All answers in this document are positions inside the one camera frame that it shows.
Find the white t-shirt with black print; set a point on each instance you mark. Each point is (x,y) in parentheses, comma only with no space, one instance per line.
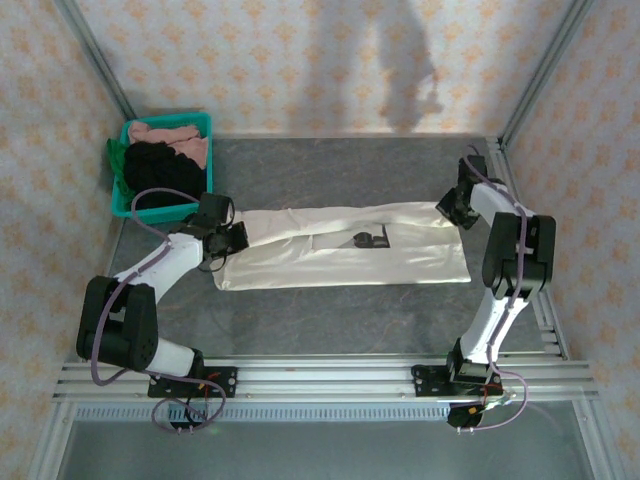
(325,265)

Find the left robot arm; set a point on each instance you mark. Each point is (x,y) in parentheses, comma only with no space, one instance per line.
(165,260)

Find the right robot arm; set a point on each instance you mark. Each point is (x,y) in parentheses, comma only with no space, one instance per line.
(520,250)

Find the teal plastic basket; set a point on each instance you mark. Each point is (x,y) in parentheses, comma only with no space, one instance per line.
(150,216)

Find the pink t-shirt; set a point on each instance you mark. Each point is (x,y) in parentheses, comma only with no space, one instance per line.
(165,134)

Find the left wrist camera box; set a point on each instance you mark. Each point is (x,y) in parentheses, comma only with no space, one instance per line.
(216,207)

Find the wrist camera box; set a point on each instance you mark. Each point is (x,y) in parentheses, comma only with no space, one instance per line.
(216,207)
(474,169)

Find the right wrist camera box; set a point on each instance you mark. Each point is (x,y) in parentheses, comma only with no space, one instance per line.
(474,169)

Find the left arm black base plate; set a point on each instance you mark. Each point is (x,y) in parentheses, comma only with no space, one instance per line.
(227,382)

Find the aluminium frame post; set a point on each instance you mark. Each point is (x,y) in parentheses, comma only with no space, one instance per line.
(50,440)
(545,65)
(95,55)
(592,440)

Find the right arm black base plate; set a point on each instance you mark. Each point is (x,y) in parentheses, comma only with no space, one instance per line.
(425,382)

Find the aluminium mounting rail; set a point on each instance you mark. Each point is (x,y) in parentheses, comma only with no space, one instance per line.
(325,380)

